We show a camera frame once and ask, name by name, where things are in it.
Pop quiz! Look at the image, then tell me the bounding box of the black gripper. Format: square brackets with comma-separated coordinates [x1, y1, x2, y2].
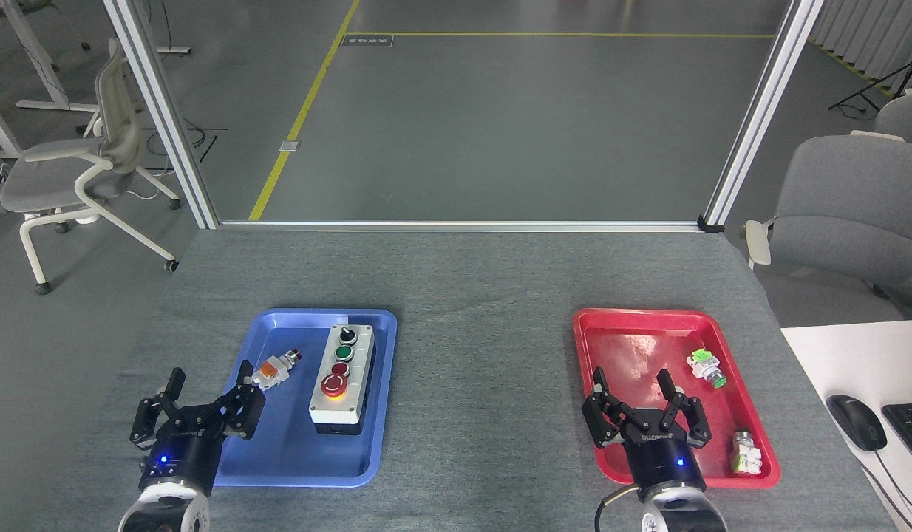
[581, 367, 712, 494]
[129, 361, 268, 491]

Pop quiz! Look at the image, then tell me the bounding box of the grey control box with buttons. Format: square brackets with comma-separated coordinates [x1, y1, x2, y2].
[309, 324, 375, 436]

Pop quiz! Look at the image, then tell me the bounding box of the red plastic tray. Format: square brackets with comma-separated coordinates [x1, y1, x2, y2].
[572, 307, 783, 491]

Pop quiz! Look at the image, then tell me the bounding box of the blue plastic tray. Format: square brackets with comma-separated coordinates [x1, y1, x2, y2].
[196, 308, 398, 489]

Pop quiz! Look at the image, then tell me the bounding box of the black computer mouse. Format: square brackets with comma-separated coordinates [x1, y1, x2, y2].
[826, 394, 889, 453]

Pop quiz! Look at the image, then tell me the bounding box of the white desk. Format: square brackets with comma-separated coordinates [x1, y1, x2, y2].
[779, 318, 912, 532]

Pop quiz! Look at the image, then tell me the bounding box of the grey felt table cover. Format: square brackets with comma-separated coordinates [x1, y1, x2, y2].
[26, 227, 902, 532]

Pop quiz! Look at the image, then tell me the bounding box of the grey mesh office chair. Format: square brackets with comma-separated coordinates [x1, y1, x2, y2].
[0, 38, 183, 296]

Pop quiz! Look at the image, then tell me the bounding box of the grey padded chair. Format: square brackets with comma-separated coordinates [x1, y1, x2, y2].
[871, 87, 912, 148]
[743, 131, 912, 320]

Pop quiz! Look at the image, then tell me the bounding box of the black tripod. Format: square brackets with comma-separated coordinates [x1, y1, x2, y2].
[827, 41, 912, 120]

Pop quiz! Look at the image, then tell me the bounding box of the green push button switch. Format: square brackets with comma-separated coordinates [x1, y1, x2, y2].
[685, 348, 728, 391]

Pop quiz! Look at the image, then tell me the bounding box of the red push button switch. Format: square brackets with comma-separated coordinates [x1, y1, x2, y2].
[251, 349, 304, 392]

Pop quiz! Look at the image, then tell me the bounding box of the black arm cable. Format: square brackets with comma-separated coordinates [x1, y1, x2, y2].
[594, 485, 643, 532]

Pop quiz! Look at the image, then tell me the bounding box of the silver and green switch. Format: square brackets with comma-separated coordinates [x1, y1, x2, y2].
[730, 430, 764, 477]

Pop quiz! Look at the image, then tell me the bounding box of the black mouse cable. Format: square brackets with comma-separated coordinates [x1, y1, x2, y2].
[860, 448, 912, 532]

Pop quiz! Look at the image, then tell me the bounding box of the silver aluminium rail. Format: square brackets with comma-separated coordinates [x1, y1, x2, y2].
[217, 219, 705, 234]

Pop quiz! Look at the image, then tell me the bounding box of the silver aluminium post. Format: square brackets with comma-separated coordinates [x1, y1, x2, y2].
[103, 0, 221, 231]
[697, 0, 827, 235]

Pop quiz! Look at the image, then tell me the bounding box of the white desk frame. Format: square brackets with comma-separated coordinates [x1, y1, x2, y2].
[0, 0, 193, 160]

